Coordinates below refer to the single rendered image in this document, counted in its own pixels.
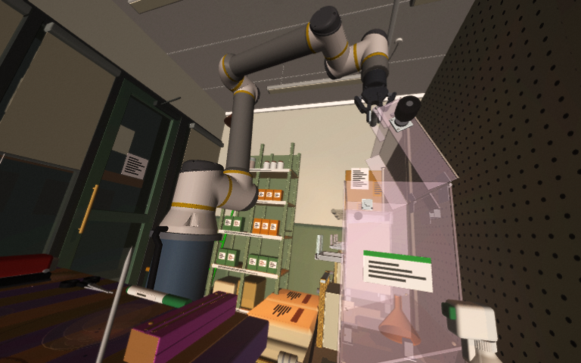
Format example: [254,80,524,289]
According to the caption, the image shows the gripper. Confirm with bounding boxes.
[353,67,397,127]

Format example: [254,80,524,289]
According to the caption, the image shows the clear bin lid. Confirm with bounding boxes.
[368,97,460,215]

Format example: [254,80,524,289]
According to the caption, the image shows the black lid knob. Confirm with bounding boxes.
[390,95,421,133]

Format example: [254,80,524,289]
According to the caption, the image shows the white green price ticket holder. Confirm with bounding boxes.
[362,249,434,294]

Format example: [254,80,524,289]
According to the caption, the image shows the green shelf unit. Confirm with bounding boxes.
[204,142,303,315]

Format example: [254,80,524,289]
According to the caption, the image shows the magenta box with tan end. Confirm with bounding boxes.
[123,291,238,363]

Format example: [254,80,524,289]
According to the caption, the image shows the ceiling tube lamp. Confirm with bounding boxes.
[266,73,365,95]

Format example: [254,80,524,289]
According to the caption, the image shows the cardboard box with paper label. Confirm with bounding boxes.
[344,168,387,213]

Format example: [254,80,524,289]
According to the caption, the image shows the grey ceiling pole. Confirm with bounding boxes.
[387,0,404,47]

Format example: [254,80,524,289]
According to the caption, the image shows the black pegboard panel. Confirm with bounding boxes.
[417,0,581,363]

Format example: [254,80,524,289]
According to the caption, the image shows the cork strip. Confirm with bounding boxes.
[318,271,332,349]

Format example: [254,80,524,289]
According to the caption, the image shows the orange funnel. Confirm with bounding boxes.
[377,294,423,347]

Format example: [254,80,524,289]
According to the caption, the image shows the plain cardboard box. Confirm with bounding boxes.
[240,275,268,311]
[213,276,241,296]

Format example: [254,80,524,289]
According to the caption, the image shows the large orange cardboard box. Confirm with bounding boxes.
[248,288,320,346]

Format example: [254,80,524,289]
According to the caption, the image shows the ceiling panel light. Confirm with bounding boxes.
[127,0,183,14]

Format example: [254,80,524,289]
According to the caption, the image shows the white paper notice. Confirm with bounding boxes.
[121,153,151,181]

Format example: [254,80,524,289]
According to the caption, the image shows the cream container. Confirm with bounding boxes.
[265,333,317,363]

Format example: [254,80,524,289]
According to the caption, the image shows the dark purple block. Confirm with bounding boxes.
[192,312,270,363]

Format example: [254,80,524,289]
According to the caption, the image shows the dark green door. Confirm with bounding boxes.
[57,76,183,285]

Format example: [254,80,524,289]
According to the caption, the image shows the white green marker pen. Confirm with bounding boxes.
[126,284,192,309]

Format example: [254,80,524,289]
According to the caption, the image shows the thin grey rod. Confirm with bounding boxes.
[95,247,134,363]

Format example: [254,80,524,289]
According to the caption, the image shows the black scissors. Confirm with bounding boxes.
[58,275,115,296]

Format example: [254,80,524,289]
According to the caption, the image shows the dark framed window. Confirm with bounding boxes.
[0,0,123,260]

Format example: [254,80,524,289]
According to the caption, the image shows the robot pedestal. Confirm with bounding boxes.
[151,231,224,301]

